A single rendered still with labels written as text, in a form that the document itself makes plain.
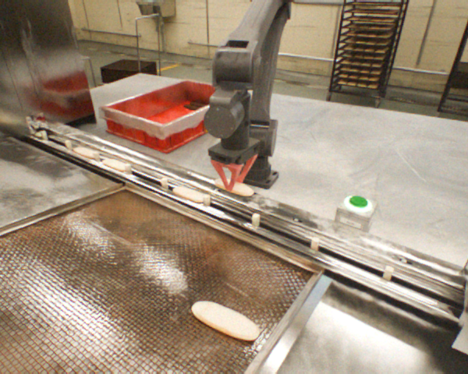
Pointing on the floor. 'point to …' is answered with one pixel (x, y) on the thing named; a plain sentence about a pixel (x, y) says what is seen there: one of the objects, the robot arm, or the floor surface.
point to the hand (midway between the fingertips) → (233, 182)
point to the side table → (353, 165)
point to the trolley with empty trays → (118, 68)
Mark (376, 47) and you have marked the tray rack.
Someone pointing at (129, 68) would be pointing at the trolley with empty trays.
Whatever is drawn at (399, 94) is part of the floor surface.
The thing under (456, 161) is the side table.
